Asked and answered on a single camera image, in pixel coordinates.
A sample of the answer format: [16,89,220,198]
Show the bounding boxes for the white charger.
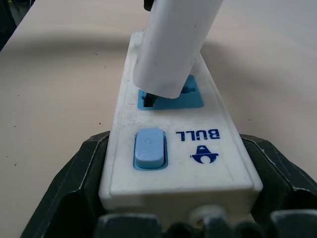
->
[132,0,222,108]

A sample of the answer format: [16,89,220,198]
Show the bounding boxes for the white power strip blue sockets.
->
[98,31,263,222]

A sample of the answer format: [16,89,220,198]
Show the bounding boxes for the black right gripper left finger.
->
[19,130,111,238]

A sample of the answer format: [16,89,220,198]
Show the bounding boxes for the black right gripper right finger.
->
[240,134,317,238]

